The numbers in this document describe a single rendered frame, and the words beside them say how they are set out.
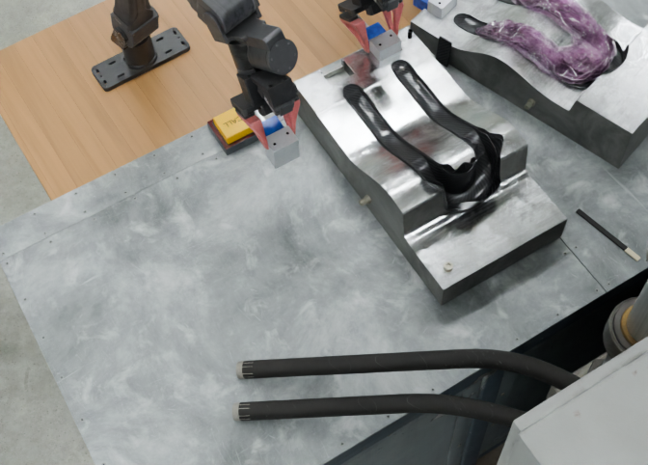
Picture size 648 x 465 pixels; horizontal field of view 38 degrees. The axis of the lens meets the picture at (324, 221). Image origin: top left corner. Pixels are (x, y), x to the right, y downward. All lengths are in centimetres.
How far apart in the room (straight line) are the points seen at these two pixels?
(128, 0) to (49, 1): 159
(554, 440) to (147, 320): 96
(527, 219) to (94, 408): 80
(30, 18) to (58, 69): 130
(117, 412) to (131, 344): 12
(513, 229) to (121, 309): 70
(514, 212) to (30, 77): 102
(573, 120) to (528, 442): 105
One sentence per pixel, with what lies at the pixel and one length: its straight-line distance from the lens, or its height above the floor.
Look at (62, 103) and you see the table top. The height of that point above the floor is 80.
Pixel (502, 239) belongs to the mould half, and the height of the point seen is 86.
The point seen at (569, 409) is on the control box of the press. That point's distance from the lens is 86.
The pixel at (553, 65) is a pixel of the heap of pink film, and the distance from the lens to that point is 183.
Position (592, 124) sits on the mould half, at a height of 87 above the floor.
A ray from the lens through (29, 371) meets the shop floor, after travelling 260.
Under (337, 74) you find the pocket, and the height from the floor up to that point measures 86.
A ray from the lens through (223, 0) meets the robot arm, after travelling 150.
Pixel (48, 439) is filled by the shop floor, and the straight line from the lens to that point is 251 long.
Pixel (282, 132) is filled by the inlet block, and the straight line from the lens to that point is 163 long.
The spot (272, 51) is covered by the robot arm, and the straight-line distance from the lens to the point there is 147.
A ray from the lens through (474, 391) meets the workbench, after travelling 179.
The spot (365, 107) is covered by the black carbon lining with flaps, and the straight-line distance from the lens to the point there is 175.
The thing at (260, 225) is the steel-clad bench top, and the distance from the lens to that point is 172.
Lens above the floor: 226
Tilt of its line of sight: 59 degrees down
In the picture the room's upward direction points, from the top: 5 degrees counter-clockwise
